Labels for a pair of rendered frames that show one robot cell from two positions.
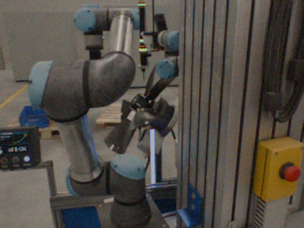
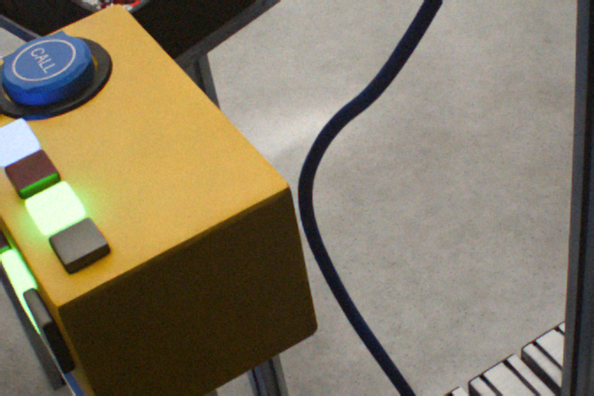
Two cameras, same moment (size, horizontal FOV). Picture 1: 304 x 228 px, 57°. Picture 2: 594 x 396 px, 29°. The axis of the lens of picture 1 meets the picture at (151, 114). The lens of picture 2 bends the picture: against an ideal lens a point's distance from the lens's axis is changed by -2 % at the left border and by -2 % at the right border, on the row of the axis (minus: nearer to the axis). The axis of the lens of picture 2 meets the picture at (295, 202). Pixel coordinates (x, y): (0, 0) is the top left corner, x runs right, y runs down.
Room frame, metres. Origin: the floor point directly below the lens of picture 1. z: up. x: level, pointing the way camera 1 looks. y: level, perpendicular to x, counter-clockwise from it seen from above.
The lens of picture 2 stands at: (1.34, -0.67, 1.37)
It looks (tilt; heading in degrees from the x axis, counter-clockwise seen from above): 44 degrees down; 74
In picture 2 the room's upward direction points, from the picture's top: 11 degrees counter-clockwise
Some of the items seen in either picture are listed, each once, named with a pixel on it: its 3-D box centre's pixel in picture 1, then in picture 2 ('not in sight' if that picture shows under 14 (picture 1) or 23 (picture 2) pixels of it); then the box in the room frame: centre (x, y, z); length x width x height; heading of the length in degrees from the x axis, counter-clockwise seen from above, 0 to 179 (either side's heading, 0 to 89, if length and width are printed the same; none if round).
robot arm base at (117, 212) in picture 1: (129, 203); not in sight; (0.86, 0.08, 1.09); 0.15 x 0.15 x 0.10
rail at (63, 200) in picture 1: (135, 193); not in sight; (1.31, 0.09, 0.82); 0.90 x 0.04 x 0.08; 98
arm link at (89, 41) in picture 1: (94, 41); not in sight; (1.13, 0.22, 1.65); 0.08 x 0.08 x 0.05
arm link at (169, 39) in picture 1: (173, 41); not in sight; (1.24, -0.10, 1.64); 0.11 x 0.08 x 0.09; 18
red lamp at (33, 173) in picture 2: not in sight; (32, 173); (1.34, -0.31, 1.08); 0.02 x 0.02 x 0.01; 8
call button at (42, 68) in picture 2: not in sight; (48, 72); (1.36, -0.25, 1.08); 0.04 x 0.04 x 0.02
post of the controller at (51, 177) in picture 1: (51, 178); not in sight; (1.25, 0.52, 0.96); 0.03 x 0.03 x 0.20; 8
